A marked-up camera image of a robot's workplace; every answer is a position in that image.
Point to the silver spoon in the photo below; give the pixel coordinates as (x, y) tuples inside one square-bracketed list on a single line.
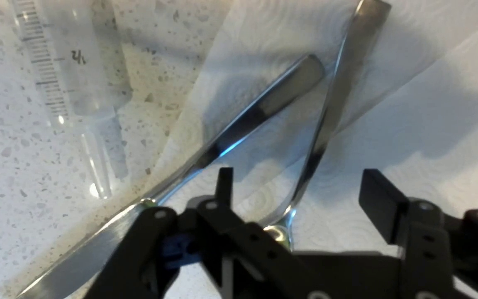
[(358, 40)]

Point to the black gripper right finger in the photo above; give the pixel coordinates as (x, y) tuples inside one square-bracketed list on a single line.
[(436, 246)]

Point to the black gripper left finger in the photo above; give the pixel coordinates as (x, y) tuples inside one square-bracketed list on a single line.
[(242, 257)]

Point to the silver butter knife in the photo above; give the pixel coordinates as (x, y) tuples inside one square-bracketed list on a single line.
[(91, 254)]

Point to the white paper towel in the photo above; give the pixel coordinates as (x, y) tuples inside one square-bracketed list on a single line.
[(413, 109)]

